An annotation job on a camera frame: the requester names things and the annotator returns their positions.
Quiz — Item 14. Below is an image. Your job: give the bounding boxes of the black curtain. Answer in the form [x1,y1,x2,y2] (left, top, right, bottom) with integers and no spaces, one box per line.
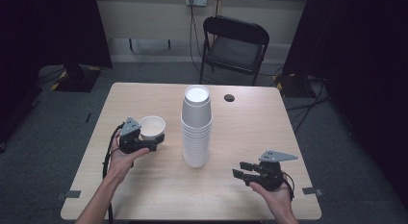
[0,0,114,143]
[281,0,408,211]

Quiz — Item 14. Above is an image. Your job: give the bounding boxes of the black folding chair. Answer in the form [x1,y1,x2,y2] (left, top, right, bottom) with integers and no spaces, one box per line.
[198,14,270,87]

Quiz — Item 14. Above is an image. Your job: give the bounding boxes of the right hand-held gripper cable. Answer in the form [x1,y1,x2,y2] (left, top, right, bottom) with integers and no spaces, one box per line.
[282,171,295,202]

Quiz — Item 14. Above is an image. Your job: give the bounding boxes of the hand-held gripper cable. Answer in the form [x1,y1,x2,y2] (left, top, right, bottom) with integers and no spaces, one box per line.
[282,171,295,202]
[101,122,125,224]

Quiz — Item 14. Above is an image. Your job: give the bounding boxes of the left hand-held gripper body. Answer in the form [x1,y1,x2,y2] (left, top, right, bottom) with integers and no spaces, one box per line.
[117,116,142,155]

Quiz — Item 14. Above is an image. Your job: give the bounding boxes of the person's right hand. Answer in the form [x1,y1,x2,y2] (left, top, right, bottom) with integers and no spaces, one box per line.
[248,175,295,216]

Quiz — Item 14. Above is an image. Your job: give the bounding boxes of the black wall socket cable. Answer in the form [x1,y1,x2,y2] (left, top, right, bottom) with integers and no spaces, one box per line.
[189,2,208,76]

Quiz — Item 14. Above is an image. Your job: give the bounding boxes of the single white paper cup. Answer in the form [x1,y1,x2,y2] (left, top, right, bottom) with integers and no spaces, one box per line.
[138,115,167,142]

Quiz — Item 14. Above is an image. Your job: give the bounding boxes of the left hand-held gripper cable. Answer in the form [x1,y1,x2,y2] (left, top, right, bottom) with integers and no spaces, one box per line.
[101,122,125,224]

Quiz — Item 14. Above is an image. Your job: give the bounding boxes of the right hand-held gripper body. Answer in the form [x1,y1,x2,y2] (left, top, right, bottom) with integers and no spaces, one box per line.
[255,149,299,192]

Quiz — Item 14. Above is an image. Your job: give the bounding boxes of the grey tape strip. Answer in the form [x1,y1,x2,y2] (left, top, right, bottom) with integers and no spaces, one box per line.
[55,189,82,201]
[302,187,324,197]

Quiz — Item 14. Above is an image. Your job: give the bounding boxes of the stack of white paper cups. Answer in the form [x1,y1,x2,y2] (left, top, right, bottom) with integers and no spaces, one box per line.
[180,85,214,168]

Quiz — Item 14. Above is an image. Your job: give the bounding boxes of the person's left hand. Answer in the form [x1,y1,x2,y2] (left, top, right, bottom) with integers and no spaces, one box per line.
[108,130,151,184]

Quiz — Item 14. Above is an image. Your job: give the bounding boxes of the black floor cables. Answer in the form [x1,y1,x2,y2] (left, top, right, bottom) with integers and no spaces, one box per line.
[284,74,332,136]

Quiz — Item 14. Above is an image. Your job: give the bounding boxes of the black stand base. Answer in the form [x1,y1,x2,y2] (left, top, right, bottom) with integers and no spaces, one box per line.
[50,63,103,93]
[274,72,311,99]

